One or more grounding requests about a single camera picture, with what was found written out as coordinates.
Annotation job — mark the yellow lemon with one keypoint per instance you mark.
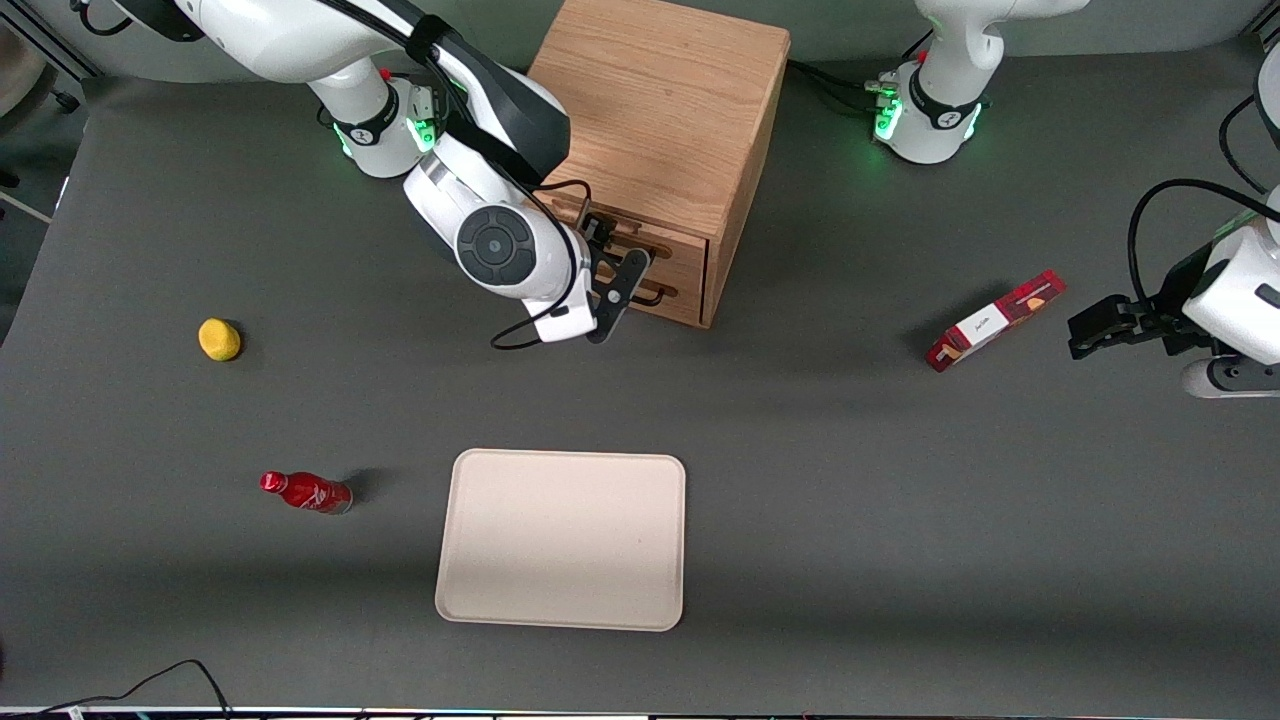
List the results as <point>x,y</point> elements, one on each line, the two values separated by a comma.
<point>219,340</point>

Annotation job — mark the wooden drawer cabinet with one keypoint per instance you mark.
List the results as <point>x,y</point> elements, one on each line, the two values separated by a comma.
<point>670,100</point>

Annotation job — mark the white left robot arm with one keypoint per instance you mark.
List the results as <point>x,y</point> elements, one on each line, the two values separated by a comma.
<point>940,110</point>

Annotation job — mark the red tartan shortbread box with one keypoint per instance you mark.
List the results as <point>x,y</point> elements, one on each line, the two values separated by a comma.
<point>985,325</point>

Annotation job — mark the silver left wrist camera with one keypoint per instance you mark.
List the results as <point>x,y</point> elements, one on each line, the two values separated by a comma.
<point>1230,378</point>

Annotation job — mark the beige plastic tray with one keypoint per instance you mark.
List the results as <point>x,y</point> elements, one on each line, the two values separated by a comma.
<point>560,540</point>

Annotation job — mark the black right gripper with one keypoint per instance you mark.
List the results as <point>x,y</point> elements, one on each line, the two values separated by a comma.
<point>596,238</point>

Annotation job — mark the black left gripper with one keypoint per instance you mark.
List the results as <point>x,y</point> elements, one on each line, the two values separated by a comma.
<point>1166,314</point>

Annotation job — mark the red soda bottle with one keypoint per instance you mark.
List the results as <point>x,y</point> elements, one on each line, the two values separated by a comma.
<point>305,492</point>

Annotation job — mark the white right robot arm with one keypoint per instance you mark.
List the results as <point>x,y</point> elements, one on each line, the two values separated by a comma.
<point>500,245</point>

